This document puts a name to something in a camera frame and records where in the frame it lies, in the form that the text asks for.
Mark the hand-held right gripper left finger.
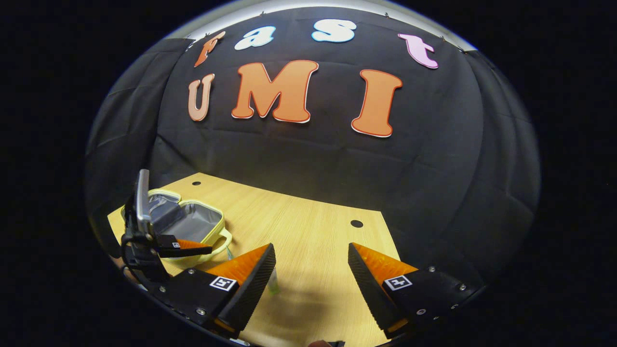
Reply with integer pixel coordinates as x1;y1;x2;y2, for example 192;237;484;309
145;243;277;339

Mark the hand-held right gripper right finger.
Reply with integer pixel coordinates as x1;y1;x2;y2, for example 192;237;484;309
348;242;483;340

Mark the pale yellow suitcase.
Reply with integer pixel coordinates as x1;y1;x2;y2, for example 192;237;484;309
121;189;233;267

